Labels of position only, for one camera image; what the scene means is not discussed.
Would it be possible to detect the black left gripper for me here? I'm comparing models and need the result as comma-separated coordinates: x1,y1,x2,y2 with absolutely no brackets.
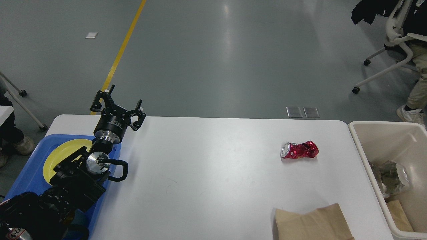
90,84,146,145

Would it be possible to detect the yellow plastic plate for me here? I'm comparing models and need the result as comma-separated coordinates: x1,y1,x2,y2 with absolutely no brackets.
42,139,92,184

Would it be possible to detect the teal mug yellow inside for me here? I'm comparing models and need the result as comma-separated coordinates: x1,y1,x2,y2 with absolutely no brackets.
63,210,89,240

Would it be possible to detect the silver foil bag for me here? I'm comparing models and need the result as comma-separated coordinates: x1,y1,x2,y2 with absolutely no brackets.
369,161,411,199

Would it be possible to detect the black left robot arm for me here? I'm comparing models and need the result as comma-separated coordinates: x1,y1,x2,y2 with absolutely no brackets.
1,85,146,240

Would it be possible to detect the grey chair leg with caster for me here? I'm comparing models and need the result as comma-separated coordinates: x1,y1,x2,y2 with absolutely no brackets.
0,72,48,132

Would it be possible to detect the person's beige shoe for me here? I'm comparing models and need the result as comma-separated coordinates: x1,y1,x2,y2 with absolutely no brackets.
11,135,36,156

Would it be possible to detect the blue plastic tray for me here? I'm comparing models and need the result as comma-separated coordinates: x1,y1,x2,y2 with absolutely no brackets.
1,134,121,240

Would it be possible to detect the left floor outlet cover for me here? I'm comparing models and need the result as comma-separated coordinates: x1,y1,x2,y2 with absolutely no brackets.
286,106,303,118

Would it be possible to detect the floor outlet cover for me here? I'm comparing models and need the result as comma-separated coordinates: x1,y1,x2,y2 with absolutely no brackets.
303,107,320,118
286,106,303,118

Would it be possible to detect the right floor outlet cover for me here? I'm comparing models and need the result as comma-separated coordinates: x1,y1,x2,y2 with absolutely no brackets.
303,107,320,118

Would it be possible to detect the crushed red soda can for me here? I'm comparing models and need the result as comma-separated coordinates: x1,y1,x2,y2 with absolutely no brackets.
280,140,319,159

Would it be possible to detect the brown paper bag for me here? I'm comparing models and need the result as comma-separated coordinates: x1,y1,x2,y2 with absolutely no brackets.
275,203,354,240

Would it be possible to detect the white office chair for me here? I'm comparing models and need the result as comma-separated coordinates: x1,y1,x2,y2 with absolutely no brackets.
352,0,426,94

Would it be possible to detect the brown paper in bin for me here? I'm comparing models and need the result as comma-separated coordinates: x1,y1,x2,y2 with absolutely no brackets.
386,200,414,232

